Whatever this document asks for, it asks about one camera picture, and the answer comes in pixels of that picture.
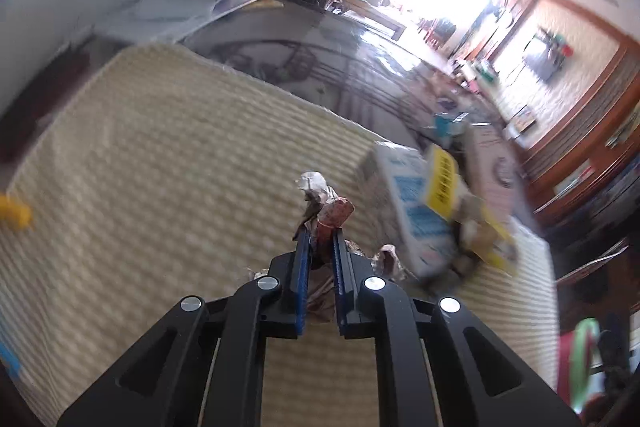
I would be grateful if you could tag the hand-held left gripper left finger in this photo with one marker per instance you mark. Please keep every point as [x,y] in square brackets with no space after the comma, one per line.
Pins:
[302,277]

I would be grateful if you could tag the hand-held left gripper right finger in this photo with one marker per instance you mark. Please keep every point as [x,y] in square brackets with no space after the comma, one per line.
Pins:
[340,282]

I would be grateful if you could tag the red white wrapper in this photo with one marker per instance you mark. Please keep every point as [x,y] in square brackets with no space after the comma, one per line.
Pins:
[330,207]

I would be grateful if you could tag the crumpled brown wrapper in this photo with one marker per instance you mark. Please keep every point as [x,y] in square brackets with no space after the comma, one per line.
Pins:
[390,264]

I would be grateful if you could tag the white blue carton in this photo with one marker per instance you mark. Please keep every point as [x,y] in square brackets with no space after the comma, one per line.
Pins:
[412,207]

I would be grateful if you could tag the yellow label box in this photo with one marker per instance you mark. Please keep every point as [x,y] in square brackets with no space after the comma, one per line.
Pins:
[442,179]

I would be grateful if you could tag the small blue packet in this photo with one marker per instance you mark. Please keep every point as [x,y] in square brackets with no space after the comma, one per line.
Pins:
[447,124]

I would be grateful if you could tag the pink cardboard box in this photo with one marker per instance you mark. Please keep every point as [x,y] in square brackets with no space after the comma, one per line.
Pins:
[495,167]

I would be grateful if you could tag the beige checked mat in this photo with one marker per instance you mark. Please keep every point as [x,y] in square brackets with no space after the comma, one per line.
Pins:
[150,157]

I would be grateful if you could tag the small yellow object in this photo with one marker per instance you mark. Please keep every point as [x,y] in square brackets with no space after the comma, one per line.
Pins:
[15,212]

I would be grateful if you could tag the television screen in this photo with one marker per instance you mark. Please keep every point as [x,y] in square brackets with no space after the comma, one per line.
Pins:
[545,57]

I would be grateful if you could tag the wooden wall cabinet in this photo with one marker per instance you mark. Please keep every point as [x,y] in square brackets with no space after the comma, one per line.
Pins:
[575,127]

